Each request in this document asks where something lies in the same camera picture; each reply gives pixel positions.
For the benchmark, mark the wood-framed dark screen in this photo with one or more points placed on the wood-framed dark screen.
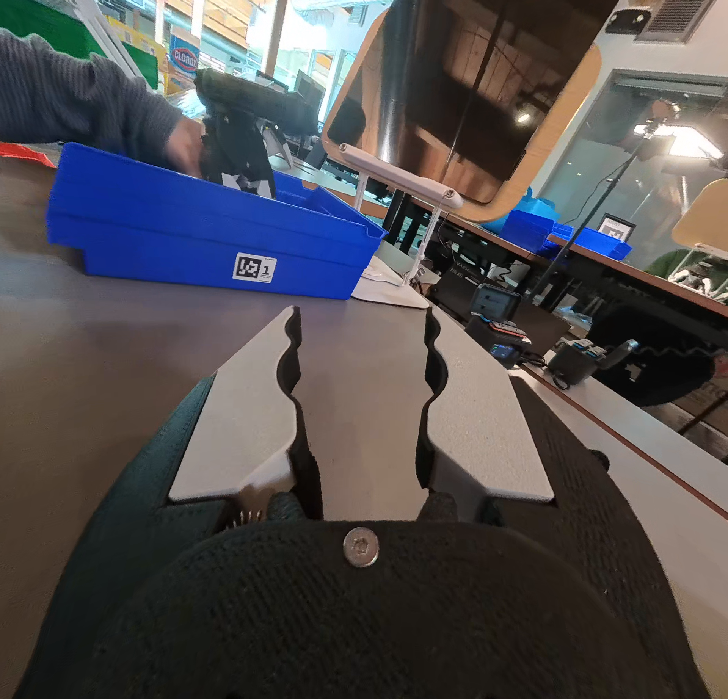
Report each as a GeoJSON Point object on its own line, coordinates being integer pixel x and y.
{"type": "Point", "coordinates": [466, 85]}

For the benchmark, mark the black tripod stand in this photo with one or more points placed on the black tripod stand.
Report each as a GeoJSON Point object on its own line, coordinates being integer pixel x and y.
{"type": "Point", "coordinates": [591, 215]}

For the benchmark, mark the black framed tag sign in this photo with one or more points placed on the black framed tag sign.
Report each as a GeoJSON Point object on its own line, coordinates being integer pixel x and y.
{"type": "Point", "coordinates": [617, 231]}

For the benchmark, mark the wooden table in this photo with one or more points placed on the wooden table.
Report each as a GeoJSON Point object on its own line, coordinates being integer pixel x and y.
{"type": "Point", "coordinates": [671, 278]}

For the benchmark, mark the white desk lamp stand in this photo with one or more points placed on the white desk lamp stand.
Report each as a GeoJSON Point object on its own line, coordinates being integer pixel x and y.
{"type": "Point", "coordinates": [398, 176]}

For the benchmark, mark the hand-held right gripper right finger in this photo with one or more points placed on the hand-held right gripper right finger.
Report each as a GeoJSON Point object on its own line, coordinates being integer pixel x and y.
{"type": "Point", "coordinates": [483, 426]}

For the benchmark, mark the green board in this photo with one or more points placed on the green board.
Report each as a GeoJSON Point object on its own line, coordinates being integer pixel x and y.
{"type": "Point", "coordinates": [34, 22]}

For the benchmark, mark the black ceiling device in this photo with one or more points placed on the black ceiling device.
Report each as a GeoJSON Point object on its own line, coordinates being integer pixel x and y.
{"type": "Point", "coordinates": [625, 21]}

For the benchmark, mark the black battery charger case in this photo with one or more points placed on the black battery charger case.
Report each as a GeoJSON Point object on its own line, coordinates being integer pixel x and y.
{"type": "Point", "coordinates": [495, 323]}

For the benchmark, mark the black charger with batteries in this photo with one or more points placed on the black charger with batteries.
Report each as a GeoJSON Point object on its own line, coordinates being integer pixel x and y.
{"type": "Point", "coordinates": [580, 363]}

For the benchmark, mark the white jointed arm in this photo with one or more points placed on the white jointed arm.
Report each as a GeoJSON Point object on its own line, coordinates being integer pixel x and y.
{"type": "Point", "coordinates": [105, 28]}

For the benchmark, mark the ceiling air vent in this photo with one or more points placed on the ceiling air vent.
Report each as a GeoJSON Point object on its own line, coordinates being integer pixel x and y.
{"type": "Point", "coordinates": [682, 11]}

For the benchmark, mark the cardboard box with blue label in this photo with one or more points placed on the cardboard box with blue label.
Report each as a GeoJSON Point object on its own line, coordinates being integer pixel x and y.
{"type": "Point", "coordinates": [183, 62]}

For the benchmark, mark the person's left hand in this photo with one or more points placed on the person's left hand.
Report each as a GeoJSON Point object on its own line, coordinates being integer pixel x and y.
{"type": "Point", "coordinates": [185, 144]}

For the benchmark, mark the person's left forearm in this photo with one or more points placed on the person's left forearm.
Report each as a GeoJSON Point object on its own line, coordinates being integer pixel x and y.
{"type": "Point", "coordinates": [68, 96]}

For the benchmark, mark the pale chair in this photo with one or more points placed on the pale chair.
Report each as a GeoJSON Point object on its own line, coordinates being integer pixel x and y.
{"type": "Point", "coordinates": [702, 215]}

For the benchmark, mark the blue plastic bin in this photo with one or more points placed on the blue plastic bin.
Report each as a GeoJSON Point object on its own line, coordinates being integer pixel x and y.
{"type": "Point", "coordinates": [170, 238]}

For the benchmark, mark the stack of blue bins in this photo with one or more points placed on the stack of blue bins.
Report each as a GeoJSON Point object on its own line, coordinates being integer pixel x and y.
{"type": "Point", "coordinates": [534, 230]}

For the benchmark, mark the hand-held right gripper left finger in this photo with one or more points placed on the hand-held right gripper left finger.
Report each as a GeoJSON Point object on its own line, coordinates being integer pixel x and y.
{"type": "Point", "coordinates": [239, 426]}

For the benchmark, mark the red plastic bin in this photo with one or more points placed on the red plastic bin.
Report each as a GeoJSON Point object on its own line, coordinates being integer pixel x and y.
{"type": "Point", "coordinates": [23, 154]}

